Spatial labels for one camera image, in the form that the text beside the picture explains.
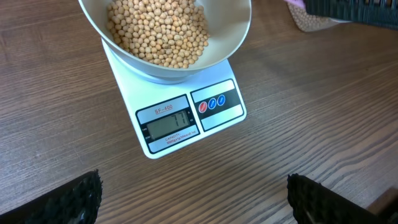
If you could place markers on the soybeans in bowl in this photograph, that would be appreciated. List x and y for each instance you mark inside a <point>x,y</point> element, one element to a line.
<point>169,33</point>

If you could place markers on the white bowl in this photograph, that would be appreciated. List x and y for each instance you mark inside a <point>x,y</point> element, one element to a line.
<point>228,25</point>

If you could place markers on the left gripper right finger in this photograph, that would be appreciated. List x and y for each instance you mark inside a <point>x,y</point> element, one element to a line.
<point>313,203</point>

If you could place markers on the white digital kitchen scale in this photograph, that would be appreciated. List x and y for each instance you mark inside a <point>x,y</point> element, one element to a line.
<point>167,116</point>

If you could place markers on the clear plastic soybean container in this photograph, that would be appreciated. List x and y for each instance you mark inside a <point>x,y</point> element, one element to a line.
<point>310,23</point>

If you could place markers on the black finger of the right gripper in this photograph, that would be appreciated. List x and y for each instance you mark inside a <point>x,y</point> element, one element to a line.
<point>380,13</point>

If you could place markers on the pink plastic scoop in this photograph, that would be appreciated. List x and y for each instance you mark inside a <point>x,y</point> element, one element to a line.
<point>298,3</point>

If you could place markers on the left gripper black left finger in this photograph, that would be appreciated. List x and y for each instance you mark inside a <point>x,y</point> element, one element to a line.
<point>77,201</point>

